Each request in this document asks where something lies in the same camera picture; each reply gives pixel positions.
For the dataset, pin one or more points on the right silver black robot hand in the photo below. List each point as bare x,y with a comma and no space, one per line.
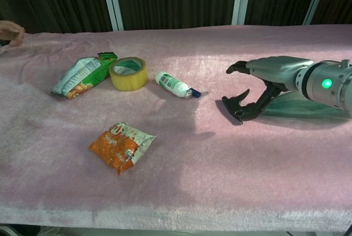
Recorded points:
275,68

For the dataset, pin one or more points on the green white snack bag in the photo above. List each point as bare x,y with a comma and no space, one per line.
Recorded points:
82,76

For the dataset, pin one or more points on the small white green bottle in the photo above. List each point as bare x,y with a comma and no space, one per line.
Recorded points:
173,83

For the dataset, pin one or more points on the person's bare hand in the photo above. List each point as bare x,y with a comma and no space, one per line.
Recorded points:
11,33

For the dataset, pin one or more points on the pink fuzzy table cloth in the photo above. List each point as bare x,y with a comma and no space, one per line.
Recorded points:
192,170

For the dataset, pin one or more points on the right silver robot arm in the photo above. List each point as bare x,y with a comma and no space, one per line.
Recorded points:
327,83

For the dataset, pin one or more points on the yellow packing tape roll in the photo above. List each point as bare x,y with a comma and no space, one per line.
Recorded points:
129,77

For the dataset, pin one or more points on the orange silver snack bag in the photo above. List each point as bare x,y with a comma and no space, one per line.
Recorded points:
121,145

